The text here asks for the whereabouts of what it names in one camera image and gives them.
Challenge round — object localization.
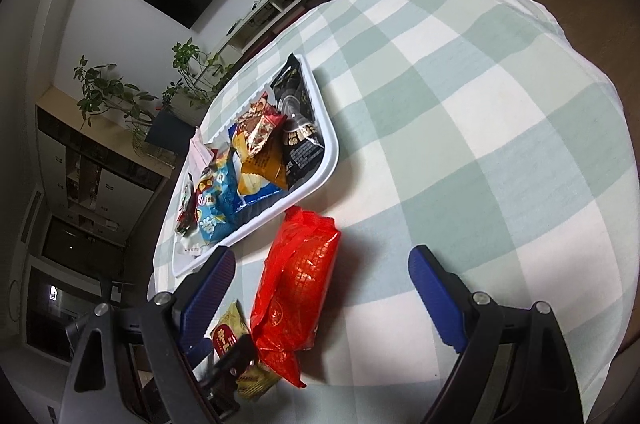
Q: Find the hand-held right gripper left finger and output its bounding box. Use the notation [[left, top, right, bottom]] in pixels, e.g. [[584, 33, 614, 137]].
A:
[[60, 245, 237, 424]]

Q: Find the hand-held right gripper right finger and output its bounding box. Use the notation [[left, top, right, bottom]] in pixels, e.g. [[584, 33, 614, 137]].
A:
[[407, 245, 586, 424]]

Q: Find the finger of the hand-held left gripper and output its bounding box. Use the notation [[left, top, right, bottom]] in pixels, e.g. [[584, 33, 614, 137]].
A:
[[200, 334, 257, 424]]

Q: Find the yellow-green snack packet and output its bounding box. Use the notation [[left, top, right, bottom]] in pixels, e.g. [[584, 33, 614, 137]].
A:
[[210, 299, 281, 402]]

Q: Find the light blue candy packet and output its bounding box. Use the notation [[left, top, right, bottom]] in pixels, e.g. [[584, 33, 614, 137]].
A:
[[196, 147, 242, 245]]

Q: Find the orange snack packet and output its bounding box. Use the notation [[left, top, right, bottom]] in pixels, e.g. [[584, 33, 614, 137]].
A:
[[231, 131, 291, 191]]

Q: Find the pale pink snack packet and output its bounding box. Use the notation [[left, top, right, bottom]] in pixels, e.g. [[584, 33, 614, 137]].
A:
[[187, 127, 218, 177]]

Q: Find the white plastic tray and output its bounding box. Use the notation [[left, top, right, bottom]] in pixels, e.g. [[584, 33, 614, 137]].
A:
[[171, 53, 340, 277]]

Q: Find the shiny brown snack packet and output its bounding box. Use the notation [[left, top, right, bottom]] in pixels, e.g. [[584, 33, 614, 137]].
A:
[[234, 97, 286, 157]]

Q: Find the grey and red snack packet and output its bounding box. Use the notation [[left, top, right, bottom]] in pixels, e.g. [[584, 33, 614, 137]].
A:
[[175, 174, 201, 237]]

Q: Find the black snack packet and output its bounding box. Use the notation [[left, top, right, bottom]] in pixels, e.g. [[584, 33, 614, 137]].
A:
[[270, 54, 325, 185]]

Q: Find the wooden display cabinet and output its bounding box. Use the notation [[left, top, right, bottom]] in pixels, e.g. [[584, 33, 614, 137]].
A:
[[35, 87, 171, 265]]

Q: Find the dark square planter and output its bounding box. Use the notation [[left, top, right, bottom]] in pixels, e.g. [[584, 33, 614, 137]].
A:
[[145, 109, 193, 155]]

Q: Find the green checked tablecloth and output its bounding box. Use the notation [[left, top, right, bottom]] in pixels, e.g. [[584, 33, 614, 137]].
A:
[[150, 0, 640, 424]]

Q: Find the tall leafy potted plant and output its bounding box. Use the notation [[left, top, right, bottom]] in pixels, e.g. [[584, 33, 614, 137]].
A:
[[75, 54, 166, 155]]

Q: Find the trailing green potted plant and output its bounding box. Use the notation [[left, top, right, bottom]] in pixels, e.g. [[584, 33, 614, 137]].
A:
[[162, 38, 236, 110]]

